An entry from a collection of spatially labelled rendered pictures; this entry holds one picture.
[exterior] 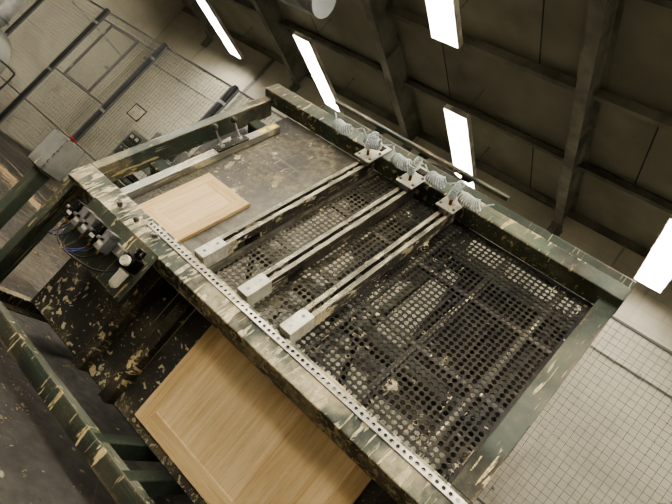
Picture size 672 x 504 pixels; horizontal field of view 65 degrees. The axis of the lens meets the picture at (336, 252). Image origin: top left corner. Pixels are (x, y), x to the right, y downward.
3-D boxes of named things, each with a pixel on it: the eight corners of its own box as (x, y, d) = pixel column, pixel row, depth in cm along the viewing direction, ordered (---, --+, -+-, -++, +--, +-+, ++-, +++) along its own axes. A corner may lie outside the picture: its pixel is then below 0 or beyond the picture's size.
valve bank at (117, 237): (32, 223, 220) (73, 181, 223) (57, 237, 232) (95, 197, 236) (94, 291, 198) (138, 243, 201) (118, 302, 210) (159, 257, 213)
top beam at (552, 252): (264, 102, 318) (264, 87, 311) (277, 97, 324) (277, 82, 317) (612, 316, 220) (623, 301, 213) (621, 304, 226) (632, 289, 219)
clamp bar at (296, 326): (275, 333, 198) (275, 291, 181) (452, 204, 264) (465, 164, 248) (293, 349, 193) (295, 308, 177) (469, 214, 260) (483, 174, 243)
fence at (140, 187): (120, 196, 245) (119, 189, 243) (274, 128, 299) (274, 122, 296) (126, 201, 243) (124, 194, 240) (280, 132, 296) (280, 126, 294)
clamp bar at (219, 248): (192, 259, 221) (186, 216, 204) (375, 157, 287) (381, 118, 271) (207, 272, 216) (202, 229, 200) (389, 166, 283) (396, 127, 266)
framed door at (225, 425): (137, 414, 218) (134, 414, 216) (225, 312, 225) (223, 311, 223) (284, 593, 178) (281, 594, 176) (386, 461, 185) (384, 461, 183)
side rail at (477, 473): (442, 497, 166) (451, 483, 159) (587, 314, 228) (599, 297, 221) (463, 516, 163) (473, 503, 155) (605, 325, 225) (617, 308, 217)
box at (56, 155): (25, 157, 228) (54, 127, 231) (46, 171, 239) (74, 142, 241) (38, 170, 223) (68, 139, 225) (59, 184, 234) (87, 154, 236)
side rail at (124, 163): (95, 181, 261) (90, 162, 253) (265, 111, 322) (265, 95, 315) (102, 186, 258) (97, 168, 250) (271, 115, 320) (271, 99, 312)
